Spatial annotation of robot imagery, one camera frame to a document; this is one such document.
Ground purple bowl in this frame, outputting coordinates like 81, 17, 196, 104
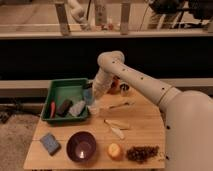
66, 131, 97, 163

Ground blue sponge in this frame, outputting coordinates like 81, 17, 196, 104
40, 133, 61, 156

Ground white cup blue inside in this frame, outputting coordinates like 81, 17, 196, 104
83, 88, 94, 105

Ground orange fruit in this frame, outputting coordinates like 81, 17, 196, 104
107, 143, 123, 160

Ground grey cloth in tray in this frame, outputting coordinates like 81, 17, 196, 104
69, 100, 86, 117

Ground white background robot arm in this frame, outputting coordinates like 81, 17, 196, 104
67, 0, 91, 30

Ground dark brush block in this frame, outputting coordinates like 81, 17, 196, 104
56, 99, 73, 117

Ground green plastic tray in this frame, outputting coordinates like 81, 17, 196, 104
41, 78, 88, 124

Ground red-brown pan with handle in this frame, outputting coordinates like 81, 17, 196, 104
108, 77, 119, 94

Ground bunch of dark grapes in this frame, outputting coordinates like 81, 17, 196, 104
126, 146, 159, 163

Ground red marker in tray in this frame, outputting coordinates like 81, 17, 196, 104
50, 101, 56, 118

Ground wooden knife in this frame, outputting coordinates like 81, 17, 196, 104
104, 119, 130, 130

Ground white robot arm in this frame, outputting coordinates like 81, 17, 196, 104
93, 51, 213, 171

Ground wooden spoon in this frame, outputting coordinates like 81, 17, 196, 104
109, 101, 134, 109

